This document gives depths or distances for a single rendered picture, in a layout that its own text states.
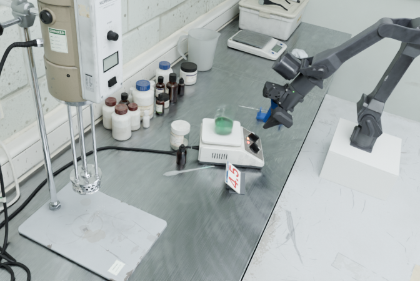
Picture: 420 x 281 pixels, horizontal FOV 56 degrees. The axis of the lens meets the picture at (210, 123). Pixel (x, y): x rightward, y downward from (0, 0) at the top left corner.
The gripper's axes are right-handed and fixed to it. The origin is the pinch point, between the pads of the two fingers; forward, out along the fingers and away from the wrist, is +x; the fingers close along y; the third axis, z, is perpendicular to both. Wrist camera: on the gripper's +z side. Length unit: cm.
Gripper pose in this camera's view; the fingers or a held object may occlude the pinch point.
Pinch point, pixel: (270, 117)
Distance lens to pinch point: 122.5
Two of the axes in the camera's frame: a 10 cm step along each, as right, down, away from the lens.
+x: -5.8, 6.7, 4.7
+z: -8.1, -5.6, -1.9
